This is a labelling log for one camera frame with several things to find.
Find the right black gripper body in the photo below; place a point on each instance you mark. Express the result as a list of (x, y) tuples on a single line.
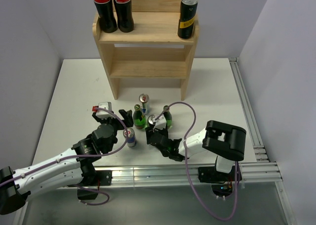
[(149, 131)]

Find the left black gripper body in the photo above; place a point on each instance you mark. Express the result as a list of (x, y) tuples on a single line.
[(117, 125)]

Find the green glass bottle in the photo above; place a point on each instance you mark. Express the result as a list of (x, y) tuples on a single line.
[(139, 118)]

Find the black Schweppes can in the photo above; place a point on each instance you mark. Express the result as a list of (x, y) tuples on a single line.
[(152, 121)]

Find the Red Bull can front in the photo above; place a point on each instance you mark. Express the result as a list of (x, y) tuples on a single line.
[(130, 136)]

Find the red bull can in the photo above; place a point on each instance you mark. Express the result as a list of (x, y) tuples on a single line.
[(130, 136), (144, 103)]

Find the green bottle yellow label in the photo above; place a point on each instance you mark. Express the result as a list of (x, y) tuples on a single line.
[(167, 116)]

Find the black can yellow label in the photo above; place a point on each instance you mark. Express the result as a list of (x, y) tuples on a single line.
[(188, 10)]

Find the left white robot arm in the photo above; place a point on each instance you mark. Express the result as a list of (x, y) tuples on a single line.
[(73, 167)]

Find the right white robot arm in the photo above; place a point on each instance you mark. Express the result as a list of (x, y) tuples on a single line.
[(225, 140)]

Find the Red Bull can near shelf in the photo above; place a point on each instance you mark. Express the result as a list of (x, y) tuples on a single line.
[(144, 103)]

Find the wooden two-tier shelf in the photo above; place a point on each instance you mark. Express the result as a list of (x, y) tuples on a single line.
[(152, 50)]

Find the left Coca-Cola bottle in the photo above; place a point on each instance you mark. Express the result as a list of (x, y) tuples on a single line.
[(107, 21)]

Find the coca-cola bottle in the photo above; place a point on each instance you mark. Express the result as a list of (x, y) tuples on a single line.
[(124, 15), (107, 21)]

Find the right Coca-Cola bottle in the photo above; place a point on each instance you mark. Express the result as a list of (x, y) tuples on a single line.
[(124, 15)]

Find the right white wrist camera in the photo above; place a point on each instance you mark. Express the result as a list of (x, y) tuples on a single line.
[(160, 123)]

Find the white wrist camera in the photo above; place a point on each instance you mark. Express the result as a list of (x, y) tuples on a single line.
[(102, 110), (160, 123)]

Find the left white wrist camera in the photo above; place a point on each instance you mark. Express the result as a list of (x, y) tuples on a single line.
[(102, 110)]

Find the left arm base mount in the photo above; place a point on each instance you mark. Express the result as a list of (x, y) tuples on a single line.
[(89, 188)]

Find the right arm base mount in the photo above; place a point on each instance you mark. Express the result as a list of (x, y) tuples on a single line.
[(221, 183)]

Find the aluminium side rail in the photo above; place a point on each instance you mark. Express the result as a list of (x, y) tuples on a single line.
[(259, 148)]

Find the aluminium front rail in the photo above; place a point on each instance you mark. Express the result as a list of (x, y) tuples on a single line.
[(165, 175)]

